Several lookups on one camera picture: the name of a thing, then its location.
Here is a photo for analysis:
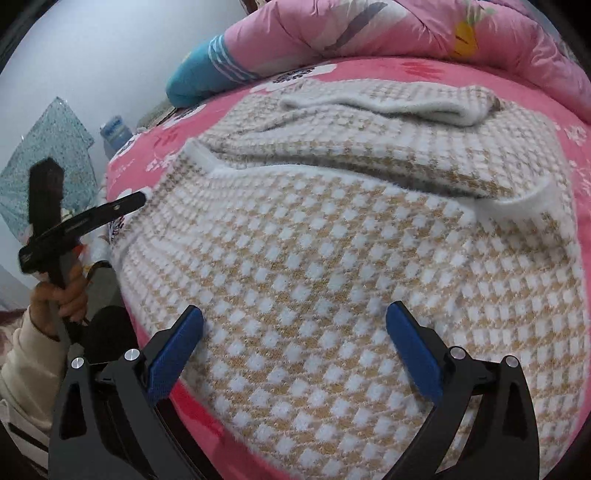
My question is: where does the teal patterned cloth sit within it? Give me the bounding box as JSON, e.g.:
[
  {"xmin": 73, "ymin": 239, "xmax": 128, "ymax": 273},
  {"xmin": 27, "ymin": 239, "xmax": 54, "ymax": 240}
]
[{"xmin": 0, "ymin": 97, "xmax": 98, "ymax": 243}]

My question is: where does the blue striped pillow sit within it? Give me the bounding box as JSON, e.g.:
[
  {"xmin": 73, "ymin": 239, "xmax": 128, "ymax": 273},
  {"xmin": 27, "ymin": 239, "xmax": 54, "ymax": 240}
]
[{"xmin": 166, "ymin": 34, "xmax": 262, "ymax": 108}]

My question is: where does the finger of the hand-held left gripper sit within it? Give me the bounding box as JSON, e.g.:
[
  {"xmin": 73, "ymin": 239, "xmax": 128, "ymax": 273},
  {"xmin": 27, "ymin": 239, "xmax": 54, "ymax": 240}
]
[{"xmin": 95, "ymin": 192, "xmax": 147, "ymax": 227}]

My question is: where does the pink floral blanket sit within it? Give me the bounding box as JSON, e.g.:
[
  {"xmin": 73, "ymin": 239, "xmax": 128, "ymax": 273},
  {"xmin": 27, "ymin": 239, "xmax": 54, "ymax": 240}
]
[{"xmin": 105, "ymin": 54, "xmax": 591, "ymax": 480}]

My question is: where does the person's striped clothing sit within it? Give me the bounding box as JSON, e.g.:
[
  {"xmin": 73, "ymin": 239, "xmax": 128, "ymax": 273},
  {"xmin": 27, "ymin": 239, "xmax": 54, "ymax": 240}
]
[{"xmin": 0, "ymin": 399, "xmax": 49, "ymax": 478}]

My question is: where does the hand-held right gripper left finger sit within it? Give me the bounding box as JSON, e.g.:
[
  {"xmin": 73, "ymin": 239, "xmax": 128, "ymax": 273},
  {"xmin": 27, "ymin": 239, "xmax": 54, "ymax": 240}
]
[{"xmin": 47, "ymin": 305, "xmax": 205, "ymax": 480}]

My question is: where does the grey green cloth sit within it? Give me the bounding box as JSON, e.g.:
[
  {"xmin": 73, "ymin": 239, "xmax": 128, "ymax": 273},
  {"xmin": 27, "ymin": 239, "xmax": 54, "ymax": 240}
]
[{"xmin": 136, "ymin": 99, "xmax": 178, "ymax": 132}]

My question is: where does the blue water bottle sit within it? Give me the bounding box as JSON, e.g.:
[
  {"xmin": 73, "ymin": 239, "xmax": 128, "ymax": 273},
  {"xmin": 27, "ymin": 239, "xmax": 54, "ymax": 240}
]
[{"xmin": 100, "ymin": 115, "xmax": 134, "ymax": 153}]

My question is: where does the person's left hand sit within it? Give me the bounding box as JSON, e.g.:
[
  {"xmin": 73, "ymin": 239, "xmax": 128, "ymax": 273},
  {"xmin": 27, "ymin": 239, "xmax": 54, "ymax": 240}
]
[{"xmin": 30, "ymin": 263, "xmax": 89, "ymax": 335}]

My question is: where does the pink printed quilt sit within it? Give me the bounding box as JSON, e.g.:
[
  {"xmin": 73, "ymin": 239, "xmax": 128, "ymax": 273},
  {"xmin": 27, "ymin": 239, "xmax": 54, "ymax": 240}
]
[{"xmin": 222, "ymin": 0, "xmax": 591, "ymax": 121}]

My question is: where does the beige white houndstooth coat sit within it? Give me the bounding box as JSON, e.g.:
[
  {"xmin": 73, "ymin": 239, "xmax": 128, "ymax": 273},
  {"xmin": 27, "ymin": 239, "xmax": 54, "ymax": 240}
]
[{"xmin": 108, "ymin": 78, "xmax": 580, "ymax": 480}]

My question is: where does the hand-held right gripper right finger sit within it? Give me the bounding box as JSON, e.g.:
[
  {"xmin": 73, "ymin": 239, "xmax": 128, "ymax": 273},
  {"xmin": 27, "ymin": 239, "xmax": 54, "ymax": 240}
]
[{"xmin": 385, "ymin": 301, "xmax": 541, "ymax": 480}]

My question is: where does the person's left forearm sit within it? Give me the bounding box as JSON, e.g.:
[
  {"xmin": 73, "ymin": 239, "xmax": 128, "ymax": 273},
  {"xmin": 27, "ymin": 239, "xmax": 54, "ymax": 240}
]
[{"xmin": 0, "ymin": 305, "xmax": 70, "ymax": 432}]

